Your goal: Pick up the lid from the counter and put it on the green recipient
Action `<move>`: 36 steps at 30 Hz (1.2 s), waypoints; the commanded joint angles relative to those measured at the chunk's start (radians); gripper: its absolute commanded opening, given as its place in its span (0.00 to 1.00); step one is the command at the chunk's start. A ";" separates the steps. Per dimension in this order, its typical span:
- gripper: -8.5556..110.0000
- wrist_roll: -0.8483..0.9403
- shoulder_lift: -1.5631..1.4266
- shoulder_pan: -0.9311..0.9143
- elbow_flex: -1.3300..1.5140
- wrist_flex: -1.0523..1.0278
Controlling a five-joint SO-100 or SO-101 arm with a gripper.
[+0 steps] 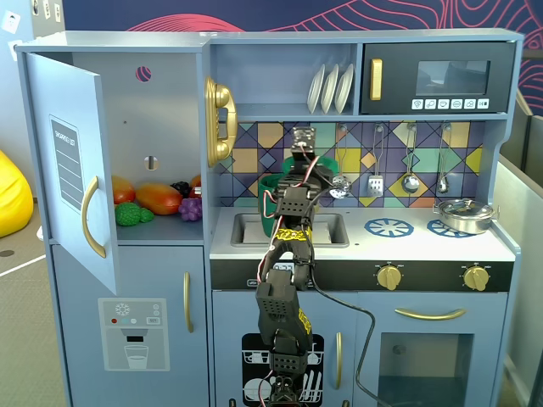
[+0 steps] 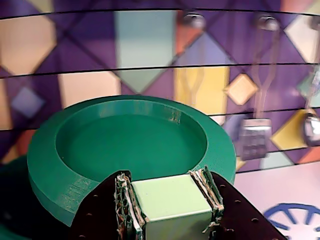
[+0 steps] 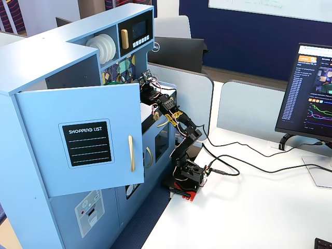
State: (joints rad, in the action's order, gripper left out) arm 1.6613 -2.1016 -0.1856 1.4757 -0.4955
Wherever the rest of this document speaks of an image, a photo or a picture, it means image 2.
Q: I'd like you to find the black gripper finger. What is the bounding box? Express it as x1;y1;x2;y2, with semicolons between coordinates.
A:
71;169;150;240
189;164;286;240

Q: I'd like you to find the green round plastic bowl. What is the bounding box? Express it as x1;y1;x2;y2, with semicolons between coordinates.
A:
26;94;237;240

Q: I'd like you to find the steel toy spatula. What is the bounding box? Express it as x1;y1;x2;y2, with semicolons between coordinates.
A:
238;14;280;161

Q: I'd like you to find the steel toy ladle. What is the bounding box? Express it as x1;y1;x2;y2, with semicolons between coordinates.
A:
302;17;320;148

